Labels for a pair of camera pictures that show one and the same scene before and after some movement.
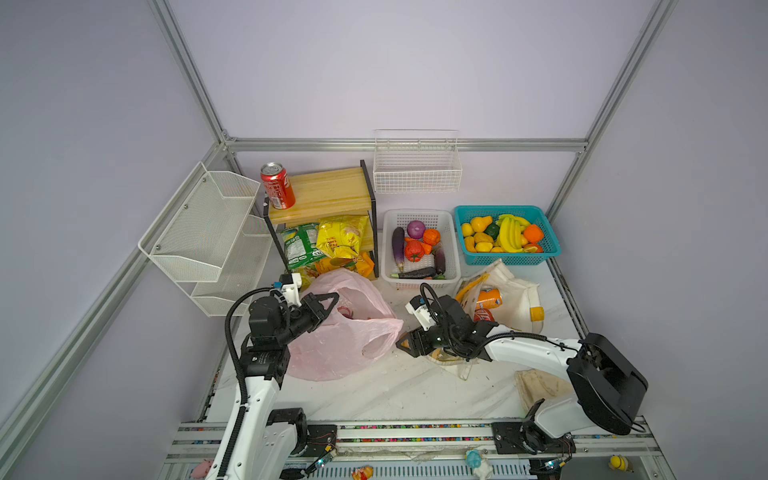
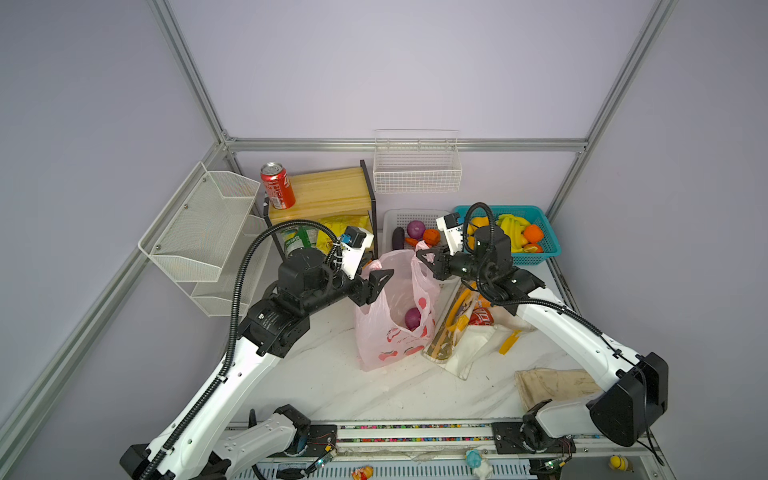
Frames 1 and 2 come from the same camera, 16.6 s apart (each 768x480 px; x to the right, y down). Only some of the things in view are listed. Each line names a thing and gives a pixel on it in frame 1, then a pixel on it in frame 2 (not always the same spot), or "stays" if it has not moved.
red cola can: x=278 y=185 stays
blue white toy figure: x=480 y=467 stays
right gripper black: x=411 y=337 → x=438 y=260
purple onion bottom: x=346 y=312 → x=412 y=318
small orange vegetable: x=431 y=237 stays
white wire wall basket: x=417 y=161 stays
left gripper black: x=314 y=310 → x=366 y=290
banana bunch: x=510 y=233 stays
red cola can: x=483 y=315 stays
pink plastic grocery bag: x=358 y=331 → x=399 y=324
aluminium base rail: x=507 y=451 stays
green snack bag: x=300 y=245 stays
